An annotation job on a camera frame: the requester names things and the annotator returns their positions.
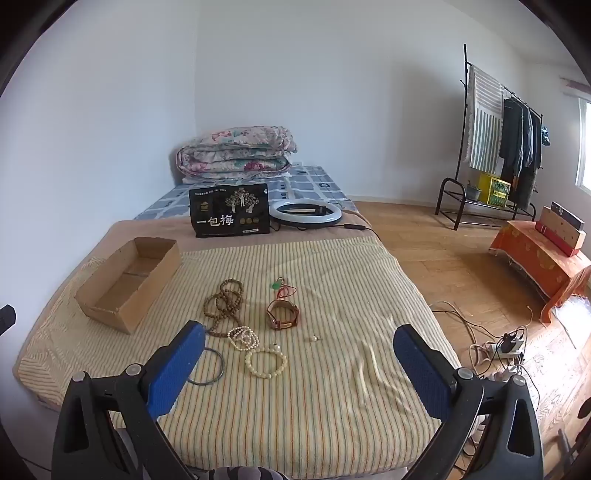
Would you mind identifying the dark hanging clothes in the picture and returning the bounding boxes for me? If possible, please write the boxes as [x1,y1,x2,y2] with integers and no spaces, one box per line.
[498,95,543,209]

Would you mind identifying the plain brown blanket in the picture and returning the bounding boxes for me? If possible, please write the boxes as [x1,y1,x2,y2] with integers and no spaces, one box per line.
[106,220,384,254]

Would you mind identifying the tangle of floor cables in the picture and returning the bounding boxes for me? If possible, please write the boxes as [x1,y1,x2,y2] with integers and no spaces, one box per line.
[429,300,541,402]

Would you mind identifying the brown wooden bead necklace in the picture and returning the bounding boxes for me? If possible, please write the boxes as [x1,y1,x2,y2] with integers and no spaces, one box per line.
[203,278,245,337]

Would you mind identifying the cardboard box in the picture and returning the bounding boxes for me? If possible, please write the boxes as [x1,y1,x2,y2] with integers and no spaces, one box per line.
[75,237,182,334]

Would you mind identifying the red flat box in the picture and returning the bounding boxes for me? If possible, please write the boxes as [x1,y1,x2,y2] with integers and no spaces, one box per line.
[536,222,580,257]

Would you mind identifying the brown leather wrist watch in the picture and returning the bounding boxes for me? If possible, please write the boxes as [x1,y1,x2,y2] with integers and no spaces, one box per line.
[267,299,301,330]

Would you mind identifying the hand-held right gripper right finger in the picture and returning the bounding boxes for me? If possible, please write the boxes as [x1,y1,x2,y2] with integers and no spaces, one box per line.
[392,324,544,480]

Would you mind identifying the folded floral quilt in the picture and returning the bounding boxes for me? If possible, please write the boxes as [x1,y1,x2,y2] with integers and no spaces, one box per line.
[177,126,298,181]

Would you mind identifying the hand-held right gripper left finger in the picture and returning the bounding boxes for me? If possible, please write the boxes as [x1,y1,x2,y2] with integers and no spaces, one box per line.
[52,320,207,480]

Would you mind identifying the white power strip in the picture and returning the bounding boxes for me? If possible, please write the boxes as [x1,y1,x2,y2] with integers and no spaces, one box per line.
[494,339,527,365]

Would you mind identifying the yellow box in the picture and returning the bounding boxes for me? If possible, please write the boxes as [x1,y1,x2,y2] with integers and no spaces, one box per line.
[475,172,512,207]

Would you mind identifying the cream bead bracelet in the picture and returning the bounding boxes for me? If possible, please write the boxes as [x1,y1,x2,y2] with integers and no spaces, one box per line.
[245,348,288,380]

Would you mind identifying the black printed bag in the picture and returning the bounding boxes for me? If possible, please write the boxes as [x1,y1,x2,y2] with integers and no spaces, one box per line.
[189,184,271,239]

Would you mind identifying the yellow striped blanket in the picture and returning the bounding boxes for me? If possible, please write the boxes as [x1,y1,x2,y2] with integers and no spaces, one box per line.
[14,237,462,478]

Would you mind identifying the white ring light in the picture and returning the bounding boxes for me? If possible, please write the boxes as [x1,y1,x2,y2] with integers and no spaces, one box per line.
[269,199,343,228]

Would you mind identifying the blue checked bed sheet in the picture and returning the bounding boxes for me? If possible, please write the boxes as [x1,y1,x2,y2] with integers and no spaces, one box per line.
[134,165,358,221]

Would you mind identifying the orange patterned cloth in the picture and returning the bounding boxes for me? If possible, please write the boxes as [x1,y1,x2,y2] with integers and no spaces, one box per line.
[489,220,591,324]

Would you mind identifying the striped hanging cloth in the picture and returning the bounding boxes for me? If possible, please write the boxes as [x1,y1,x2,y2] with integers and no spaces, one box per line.
[463,65,505,172]

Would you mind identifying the dark thin bangle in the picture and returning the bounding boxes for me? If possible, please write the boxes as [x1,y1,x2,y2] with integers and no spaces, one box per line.
[187,347,226,386]

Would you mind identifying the dark flat box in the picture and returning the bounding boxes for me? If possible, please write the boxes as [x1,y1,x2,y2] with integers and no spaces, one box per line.
[549,202,586,232]

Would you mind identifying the window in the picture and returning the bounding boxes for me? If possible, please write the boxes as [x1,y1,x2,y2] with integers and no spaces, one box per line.
[575,99,591,195]

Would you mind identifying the white pearl necklace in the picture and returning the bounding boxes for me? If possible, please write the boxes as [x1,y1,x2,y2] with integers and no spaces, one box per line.
[227,325,260,352]

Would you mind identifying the black metal clothes rack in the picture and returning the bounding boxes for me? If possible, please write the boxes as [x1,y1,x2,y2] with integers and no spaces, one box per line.
[435,44,548,232]

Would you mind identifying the black ring light cable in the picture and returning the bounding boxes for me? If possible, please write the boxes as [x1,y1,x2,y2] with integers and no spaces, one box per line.
[342,223,380,241]

